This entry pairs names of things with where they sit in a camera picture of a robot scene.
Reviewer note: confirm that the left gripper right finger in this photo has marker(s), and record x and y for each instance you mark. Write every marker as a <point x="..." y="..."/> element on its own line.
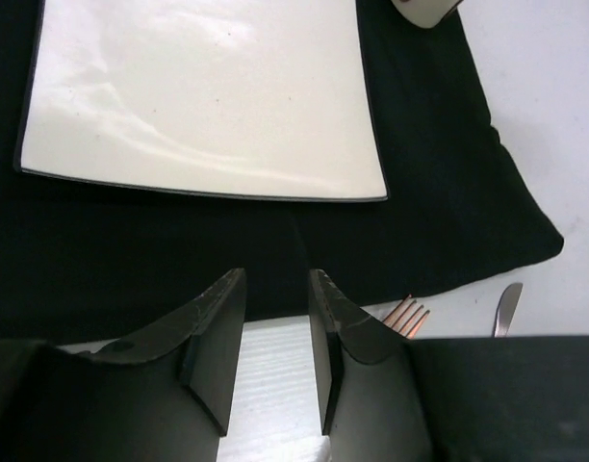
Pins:
<point x="386" y="398"/>

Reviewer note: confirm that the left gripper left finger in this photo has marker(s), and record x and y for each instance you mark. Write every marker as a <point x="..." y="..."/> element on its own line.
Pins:
<point x="162" y="393"/>

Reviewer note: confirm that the copper fork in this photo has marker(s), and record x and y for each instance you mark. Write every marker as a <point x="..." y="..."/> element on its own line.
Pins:
<point x="407" y="318"/>

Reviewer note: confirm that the black cloth placemat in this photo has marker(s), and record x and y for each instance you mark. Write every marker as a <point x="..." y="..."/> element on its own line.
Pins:
<point x="81" y="263"/>

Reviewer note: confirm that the square white plate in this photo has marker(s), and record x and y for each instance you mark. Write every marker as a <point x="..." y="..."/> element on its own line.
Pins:
<point x="252" y="99"/>

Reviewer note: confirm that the white paper cup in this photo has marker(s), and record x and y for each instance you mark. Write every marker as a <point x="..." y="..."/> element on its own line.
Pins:
<point x="426" y="14"/>

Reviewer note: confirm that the silver knife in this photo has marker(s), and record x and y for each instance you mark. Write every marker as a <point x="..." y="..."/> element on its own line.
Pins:
<point x="506" y="309"/>

